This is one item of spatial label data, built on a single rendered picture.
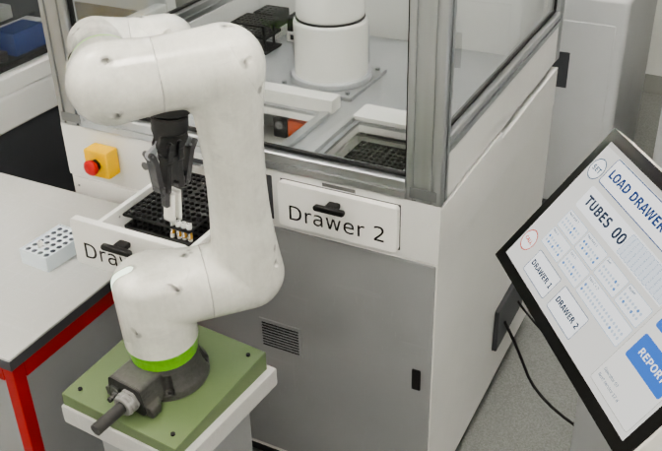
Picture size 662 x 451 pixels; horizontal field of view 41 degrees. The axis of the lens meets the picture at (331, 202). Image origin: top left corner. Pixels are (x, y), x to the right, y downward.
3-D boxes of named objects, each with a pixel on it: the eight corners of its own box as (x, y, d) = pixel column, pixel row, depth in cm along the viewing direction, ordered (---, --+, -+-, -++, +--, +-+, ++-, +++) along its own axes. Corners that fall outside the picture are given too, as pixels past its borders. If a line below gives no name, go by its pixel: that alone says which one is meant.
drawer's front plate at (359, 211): (396, 253, 189) (396, 209, 183) (279, 224, 201) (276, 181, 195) (399, 249, 190) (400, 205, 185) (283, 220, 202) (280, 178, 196)
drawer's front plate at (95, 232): (188, 295, 177) (183, 249, 172) (77, 261, 189) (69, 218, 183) (193, 290, 178) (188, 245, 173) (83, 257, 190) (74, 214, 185)
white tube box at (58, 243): (48, 273, 196) (45, 258, 194) (22, 262, 199) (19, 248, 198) (88, 246, 205) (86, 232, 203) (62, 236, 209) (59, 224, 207)
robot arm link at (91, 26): (146, 103, 140) (141, 32, 136) (71, 107, 137) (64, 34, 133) (128, 69, 173) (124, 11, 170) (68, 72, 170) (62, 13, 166)
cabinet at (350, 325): (430, 526, 226) (442, 268, 187) (113, 405, 268) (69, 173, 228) (532, 321, 300) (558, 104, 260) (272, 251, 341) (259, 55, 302)
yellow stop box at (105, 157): (107, 181, 216) (103, 155, 212) (85, 175, 219) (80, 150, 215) (121, 172, 220) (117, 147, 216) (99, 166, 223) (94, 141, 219)
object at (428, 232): (437, 266, 187) (440, 207, 180) (69, 172, 229) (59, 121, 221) (554, 103, 260) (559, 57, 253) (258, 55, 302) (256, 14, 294)
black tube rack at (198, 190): (192, 257, 186) (189, 231, 183) (126, 238, 193) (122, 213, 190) (247, 209, 203) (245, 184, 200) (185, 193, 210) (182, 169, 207)
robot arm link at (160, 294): (221, 358, 154) (208, 274, 143) (132, 381, 150) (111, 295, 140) (207, 313, 164) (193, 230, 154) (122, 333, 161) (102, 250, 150)
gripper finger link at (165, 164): (175, 143, 176) (169, 145, 175) (173, 194, 180) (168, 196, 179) (162, 138, 178) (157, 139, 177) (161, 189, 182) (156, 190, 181)
